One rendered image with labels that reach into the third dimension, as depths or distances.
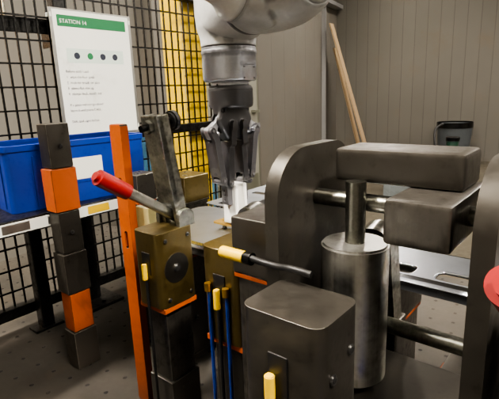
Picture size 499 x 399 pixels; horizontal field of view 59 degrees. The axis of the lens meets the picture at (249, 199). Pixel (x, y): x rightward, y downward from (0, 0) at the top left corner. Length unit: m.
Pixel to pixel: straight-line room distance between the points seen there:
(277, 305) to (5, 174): 0.70
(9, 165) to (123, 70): 0.47
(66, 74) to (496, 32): 7.63
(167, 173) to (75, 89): 0.61
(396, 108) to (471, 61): 1.38
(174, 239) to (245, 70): 0.29
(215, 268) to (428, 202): 0.26
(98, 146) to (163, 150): 0.39
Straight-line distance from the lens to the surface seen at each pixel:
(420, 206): 0.33
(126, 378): 0.97
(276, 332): 0.33
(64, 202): 0.90
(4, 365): 1.12
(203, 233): 0.78
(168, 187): 0.65
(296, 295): 0.36
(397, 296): 0.51
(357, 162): 0.40
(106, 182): 0.59
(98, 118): 1.23
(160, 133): 0.63
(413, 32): 8.48
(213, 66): 0.72
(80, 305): 0.97
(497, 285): 0.22
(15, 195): 0.95
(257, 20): 0.59
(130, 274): 0.78
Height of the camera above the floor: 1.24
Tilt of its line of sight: 13 degrees down
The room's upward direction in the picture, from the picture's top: 2 degrees counter-clockwise
